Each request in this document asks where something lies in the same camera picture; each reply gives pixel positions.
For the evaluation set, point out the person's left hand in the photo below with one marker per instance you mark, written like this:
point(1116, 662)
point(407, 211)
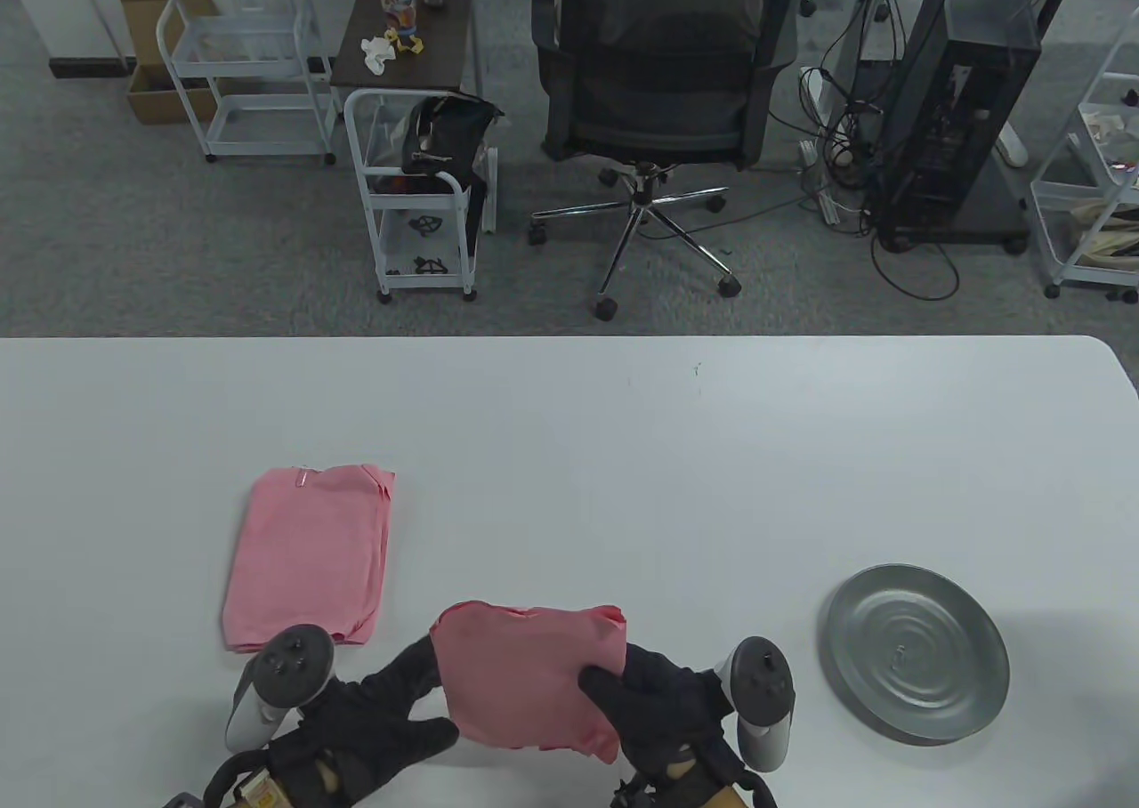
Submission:
point(365, 728)

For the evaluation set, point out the person's right hand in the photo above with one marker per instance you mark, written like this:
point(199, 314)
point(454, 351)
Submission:
point(663, 710)

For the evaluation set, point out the grey and white hand controller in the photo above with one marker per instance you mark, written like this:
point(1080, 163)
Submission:
point(761, 679)
point(298, 661)

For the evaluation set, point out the round grey metal plate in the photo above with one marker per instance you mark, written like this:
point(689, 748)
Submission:
point(943, 612)

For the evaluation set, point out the person's left forearm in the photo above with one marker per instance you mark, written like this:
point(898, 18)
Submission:
point(327, 777)

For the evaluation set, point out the person's right forearm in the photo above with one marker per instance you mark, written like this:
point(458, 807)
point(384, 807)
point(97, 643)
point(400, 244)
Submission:
point(725, 799)

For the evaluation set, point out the white rolling cart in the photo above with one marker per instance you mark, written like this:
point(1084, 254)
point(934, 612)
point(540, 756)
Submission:
point(1099, 274)
point(418, 283)
point(240, 68)

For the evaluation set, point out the white power strip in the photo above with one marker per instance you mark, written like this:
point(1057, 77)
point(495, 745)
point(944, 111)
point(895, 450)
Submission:
point(832, 210)

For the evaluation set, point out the black rolling platform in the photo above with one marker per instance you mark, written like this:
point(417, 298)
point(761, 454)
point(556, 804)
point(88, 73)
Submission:
point(988, 216)

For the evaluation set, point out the black bag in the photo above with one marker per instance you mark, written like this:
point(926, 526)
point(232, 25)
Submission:
point(449, 132)

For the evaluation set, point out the black mesh office chair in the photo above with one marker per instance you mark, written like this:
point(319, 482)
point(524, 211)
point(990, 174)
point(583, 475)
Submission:
point(658, 87)

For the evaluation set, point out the beige cloth bag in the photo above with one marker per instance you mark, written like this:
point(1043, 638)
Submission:
point(1108, 238)

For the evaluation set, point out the white desk foot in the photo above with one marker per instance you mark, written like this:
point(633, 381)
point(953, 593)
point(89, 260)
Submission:
point(1013, 148)

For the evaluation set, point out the black computer tower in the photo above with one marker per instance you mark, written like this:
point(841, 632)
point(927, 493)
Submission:
point(970, 114)

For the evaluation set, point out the white crumpled tissue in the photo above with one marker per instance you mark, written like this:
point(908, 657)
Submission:
point(377, 53)

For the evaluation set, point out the dark brown side table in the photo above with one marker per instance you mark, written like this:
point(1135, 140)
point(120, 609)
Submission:
point(445, 43)

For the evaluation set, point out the mixed small items pile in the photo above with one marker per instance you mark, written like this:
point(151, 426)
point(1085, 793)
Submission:
point(1108, 136)

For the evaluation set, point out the brown cardboard box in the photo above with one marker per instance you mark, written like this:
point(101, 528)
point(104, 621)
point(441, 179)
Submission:
point(142, 7)

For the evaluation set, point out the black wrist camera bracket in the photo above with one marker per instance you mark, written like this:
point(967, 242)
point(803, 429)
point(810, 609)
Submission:
point(632, 795)

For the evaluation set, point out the small black bracket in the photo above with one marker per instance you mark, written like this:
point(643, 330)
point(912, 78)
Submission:
point(430, 265)
point(425, 225)

